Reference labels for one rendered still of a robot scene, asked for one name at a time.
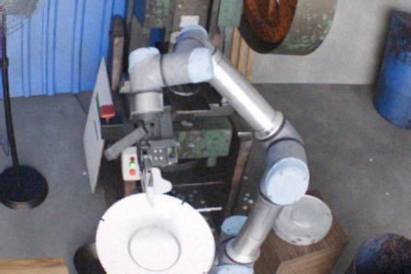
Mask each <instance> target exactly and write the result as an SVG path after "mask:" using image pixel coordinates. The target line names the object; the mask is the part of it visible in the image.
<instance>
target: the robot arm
mask: <svg viewBox="0 0 411 274"><path fill-rule="evenodd" d="M128 60H129V69H128V72H129V85H130V105H131V114H133V123H135V124H142V126H140V127H138V128H136V129H134V130H133V131H131V132H130V133H129V134H128V135H126V136H125V137H123V138H120V139H119V140H118V141H117V142H116V143H112V144H110V145H107V146H106V148H105V151H104V152H103V154H104V156H105V157H106V159H107V160H111V159H112V160H113V159H116V158H118V157H119V156H120V152H122V151H123V150H125V149H127V148H129V147H130V146H131V145H132V144H134V143H135V142H136V146H137V163H138V166H139V176H140V181H141V183H142V188H143V191H144V193H146V194H147V202H148V203H149V204H150V206H151V207H152V208H154V202H155V199H154V196H155V195H160V194H162V193H164V192H169V191H170V190H171V187H172V186H171V184H170V183H169V182H168V181H166V180H164V179H162V178H161V173H160V171H159V169H157V168H159V167H164V166H172V165H173V163H177V162H178V160H177V152H176V143H175V139H173V133H172V117H171V114H164V113H163V111H164V109H163V99H162V89H161V87H165V86H173V85H178V84H185V83H191V82H194V83H196V82H201V81H208V82H209V83H211V84H212V85H213V86H214V87H215V88H216V89H217V90H218V92H219V93H220V94H221V95H222V96H223V97H224V98H225V99H226V100H227V101H228V103H229V104H230V105H231V106H232V107H234V108H235V109H236V110H237V111H238V112H239V113H240V114H241V115H242V117H243V118H244V119H245V120H246V121H247V122H248V123H249V124H250V126H251V127H252V128H253V129H254V130H256V132H255V135H256V138H257V139H259V141H260V142H261V143H262V145H263V146H264V152H265V161H266V169H265V172H264V174H263V176H262V178H261V181H260V183H259V185H258V194H259V196H258V198H257V200H256V201H255V203H254V204H253V206H252V208H251V210H250V212H249V214H248V217H245V216H241V215H233V216H230V217H229V218H227V219H226V220H225V221H224V222H223V224H222V225H221V232H220V236H219V239H218V242H217V246H216V247H215V255H214V259H213V262H212V264H211V267H212V268H213V269H214V270H216V271H217V272H218V274H252V271H253V270H252V269H253V265H254V263H255V262H256V260H257V258H258V256H259V254H260V246H261V244H262V243H263V241H264V239H266V237H267V235H268V234H269V233H270V232H271V230H272V227H273V225H274V224H275V222H276V220H277V219H278V217H279V215H280V214H281V212H282V210H283V208H284V207H285V206H288V205H290V204H292V203H293V202H294V201H295V200H297V201H298V200H299V199H300V198H301V197H303V196H304V194H305V191H306V189H307V184H308V182H309V173H308V168H307V165H306V155H305V145H304V143H303V141H302V140H303V139H302V138H301V137H299V135H298V133H297V132H296V130H295V129H294V127H293V126H292V125H291V124H290V123H289V121H288V120H287V119H286V118H285V117H284V115H283V113H280V112H275V111H274V110H273V109H272V108H271V106H270V105H269V104H268V103H267V102H266V100H265V99H264V98H263V97H262V96H261V94H260V93H258V92H257V91H256V90H255V89H254V88H253V87H252V84H251V83H250V82H249V81H248V80H247V79H246V78H245V77H244V76H243V75H242V74H241V73H240V72H239V71H238V70H237V69H236V68H235V67H234V66H233V65H232V63H231V61H230V60H228V59H227V58H226V57H225V56H224V55H223V54H222V52H221V51H220V50H218V49H217V48H216V47H215V46H214V45H213V43H212V42H211V41H210V40H209V39H208V35H207V32H206V30H205V29H204V28H203V27H200V26H198V25H189V26H187V27H184V28H183V29H182V30H181V32H180V33H179V35H178V36H177V39H176V45H175V48H174V52H173V53H169V54H163V55H160V51H159V50H157V49H155V48H153V47H149V48H146V49H145V48H143V49H136V50H134V51H132V52H131V53H130V56H129V58H128ZM151 125H152V126H153V127H151ZM172 146H174V153H175V158H174V157H173V154H172ZM153 167H155V168H153Z"/></svg>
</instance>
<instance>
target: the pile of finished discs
mask: <svg viewBox="0 0 411 274"><path fill-rule="evenodd" d="M331 224H332V215H331V212H330V210H329V208H328V207H327V205H326V204H325V203H323V202H322V201H321V200H318V198H315V197H314V196H312V197H311V196H309V195H304V196H303V197H301V198H300V199H299V200H298V201H297V200H295V201H294V202H293V203H292V204H290V205H288V206H285V207H284V208H283V210H282V212H281V214H280V215H279V217H278V219H277V220H276V222H275V224H274V225H273V227H272V228H273V230H275V232H274V233H276V234H277V235H278V236H279V237H280V238H281V239H283V240H284V241H286V242H289V243H291V244H295V245H299V246H301V245H304V246H306V245H310V244H313V242H314V244H315V243H316V242H319V241H320V240H321V239H323V237H325V236H326V235H327V233H328V231H329V228H330V227H331Z"/></svg>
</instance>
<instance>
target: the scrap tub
mask: <svg viewBox="0 0 411 274"><path fill-rule="evenodd" d="M344 274H411V241H410V239H409V238H407V237H404V236H401V235H398V234H394V233H390V234H389V233H386V234H385V233H382V234H379V235H375V236H373V237H371V238H369V239H367V240H365V241H364V242H363V243H362V244H361V246H360V247H359V249H358V251H357V253H356V255H355V257H354V259H353V260H352V261H351V263H350V265H349V267H348V268H347V269H346V270H345V272H344Z"/></svg>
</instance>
